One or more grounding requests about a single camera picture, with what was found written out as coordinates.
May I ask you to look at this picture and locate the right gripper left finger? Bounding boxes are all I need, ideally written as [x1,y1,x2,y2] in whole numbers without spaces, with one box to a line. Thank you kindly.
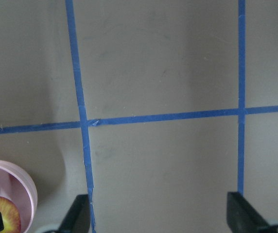
[57,194,91,233]

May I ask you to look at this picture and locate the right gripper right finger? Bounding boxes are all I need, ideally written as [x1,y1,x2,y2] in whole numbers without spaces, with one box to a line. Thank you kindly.
[226,192,278,233]

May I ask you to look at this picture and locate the pink bowl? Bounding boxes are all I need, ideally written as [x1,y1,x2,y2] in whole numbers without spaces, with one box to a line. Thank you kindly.
[0,160,38,233]

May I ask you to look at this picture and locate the red apple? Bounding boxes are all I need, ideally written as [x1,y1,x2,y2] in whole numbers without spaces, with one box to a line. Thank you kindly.
[0,197,21,233]

